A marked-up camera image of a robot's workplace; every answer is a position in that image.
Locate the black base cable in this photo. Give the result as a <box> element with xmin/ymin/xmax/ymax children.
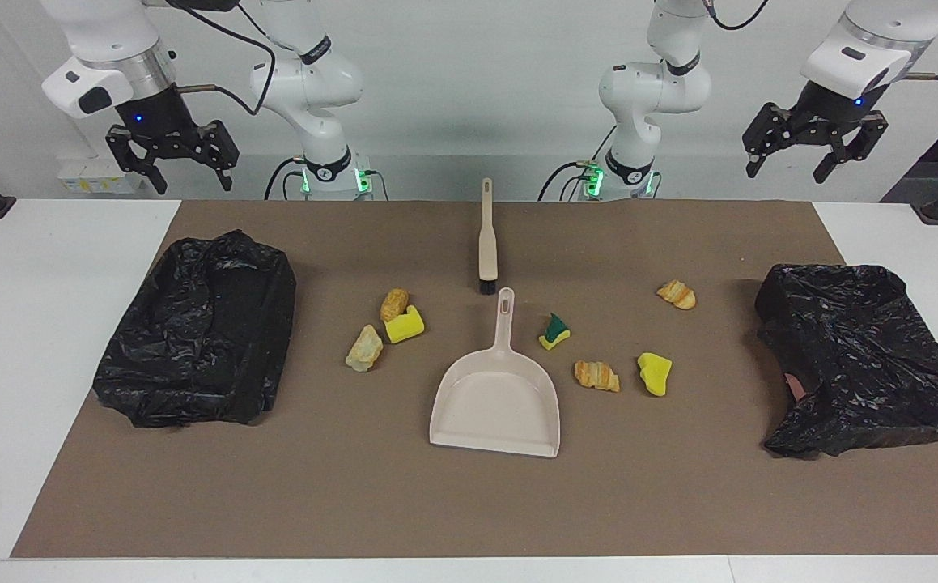
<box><xmin>537</xmin><ymin>161</ymin><xmax>599</xmax><ymax>202</ymax></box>
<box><xmin>264</xmin><ymin>157</ymin><xmax>309</xmax><ymax>202</ymax></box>

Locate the left black garbage bag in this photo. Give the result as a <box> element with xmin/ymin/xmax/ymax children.
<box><xmin>754</xmin><ymin>263</ymin><xmax>938</xmax><ymax>460</ymax></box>

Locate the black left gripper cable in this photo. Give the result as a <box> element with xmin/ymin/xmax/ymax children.
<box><xmin>699</xmin><ymin>0</ymin><xmax>938</xmax><ymax>83</ymax></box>

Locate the right black garbage bag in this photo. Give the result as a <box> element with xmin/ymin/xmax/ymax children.
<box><xmin>92</xmin><ymin>229</ymin><xmax>298</xmax><ymax>429</ymax></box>

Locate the black right base cable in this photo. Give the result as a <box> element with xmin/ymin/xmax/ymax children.
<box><xmin>264</xmin><ymin>157</ymin><xmax>309</xmax><ymax>202</ymax></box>

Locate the golden croissant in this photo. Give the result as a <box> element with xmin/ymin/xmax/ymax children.
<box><xmin>656</xmin><ymin>279</ymin><xmax>698</xmax><ymax>311</ymax></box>
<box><xmin>573</xmin><ymin>360</ymin><xmax>622</xmax><ymax>394</ymax></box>

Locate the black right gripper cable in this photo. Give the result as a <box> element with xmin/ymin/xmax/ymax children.
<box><xmin>143</xmin><ymin>0</ymin><xmax>278</xmax><ymax>116</ymax></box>

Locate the black left base cable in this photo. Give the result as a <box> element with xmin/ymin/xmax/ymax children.
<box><xmin>537</xmin><ymin>161</ymin><xmax>599</xmax><ymax>202</ymax></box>

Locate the pale bread chunk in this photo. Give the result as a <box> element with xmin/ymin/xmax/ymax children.
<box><xmin>345</xmin><ymin>324</ymin><xmax>384</xmax><ymax>374</ymax></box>

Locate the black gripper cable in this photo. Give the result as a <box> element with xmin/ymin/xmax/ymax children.
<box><xmin>699</xmin><ymin>0</ymin><xmax>938</xmax><ymax>83</ymax></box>
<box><xmin>143</xmin><ymin>0</ymin><xmax>278</xmax><ymax>116</ymax></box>

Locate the brown table mat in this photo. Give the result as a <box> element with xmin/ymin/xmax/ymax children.
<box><xmin>11</xmin><ymin>200</ymin><xmax>938</xmax><ymax>559</ymax></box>

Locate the white wall socket box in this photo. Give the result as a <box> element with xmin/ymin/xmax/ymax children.
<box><xmin>57</xmin><ymin>157</ymin><xmax>134</xmax><ymax>196</ymax></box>

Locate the black garbage bag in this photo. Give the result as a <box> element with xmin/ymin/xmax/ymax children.
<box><xmin>754</xmin><ymin>263</ymin><xmax>938</xmax><ymax>460</ymax></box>
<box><xmin>92</xmin><ymin>229</ymin><xmax>298</xmax><ymax>429</ymax></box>

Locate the beige plastic dustpan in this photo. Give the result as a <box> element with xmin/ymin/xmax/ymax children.
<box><xmin>428</xmin><ymin>287</ymin><xmax>562</xmax><ymax>459</ymax></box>

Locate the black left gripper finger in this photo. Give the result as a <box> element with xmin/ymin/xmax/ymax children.
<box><xmin>741</xmin><ymin>102</ymin><xmax>803</xmax><ymax>179</ymax></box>
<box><xmin>813</xmin><ymin>113</ymin><xmax>889</xmax><ymax>185</ymax></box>

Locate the yellow sponge piece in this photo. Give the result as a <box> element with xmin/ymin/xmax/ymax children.
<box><xmin>637</xmin><ymin>352</ymin><xmax>673</xmax><ymax>398</ymax></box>
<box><xmin>384</xmin><ymin>305</ymin><xmax>427</xmax><ymax>345</ymax></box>

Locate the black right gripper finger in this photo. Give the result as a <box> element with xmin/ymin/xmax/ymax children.
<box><xmin>105</xmin><ymin>125</ymin><xmax>169</xmax><ymax>196</ymax></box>
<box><xmin>192</xmin><ymin>119</ymin><xmax>241</xmax><ymax>194</ymax></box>

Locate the beige hand brush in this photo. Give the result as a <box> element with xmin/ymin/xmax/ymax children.
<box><xmin>477</xmin><ymin>177</ymin><xmax>500</xmax><ymax>296</ymax></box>

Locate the green and yellow sponge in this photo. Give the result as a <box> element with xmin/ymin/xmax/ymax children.
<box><xmin>538</xmin><ymin>313</ymin><xmax>573</xmax><ymax>351</ymax></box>

